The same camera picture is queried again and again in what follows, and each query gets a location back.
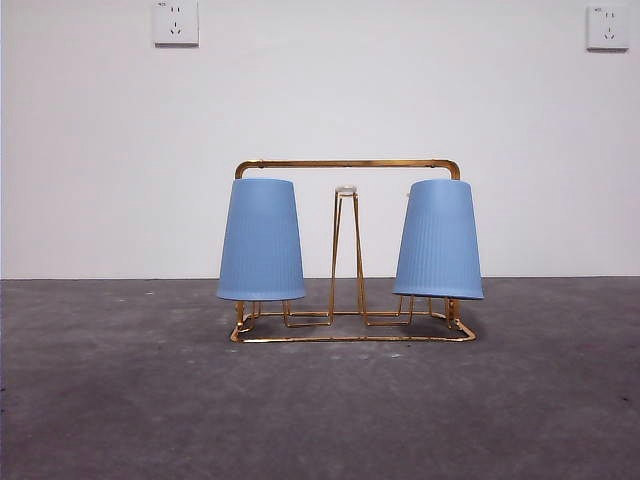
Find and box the white wall socket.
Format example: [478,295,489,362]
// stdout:
[585,4,631,53]
[152,0,201,49]

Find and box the blue ribbed plastic cup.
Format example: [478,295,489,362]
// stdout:
[391,178,487,302]
[215,177,308,303]

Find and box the gold wire cup rack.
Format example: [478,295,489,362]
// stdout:
[229,158,477,345]

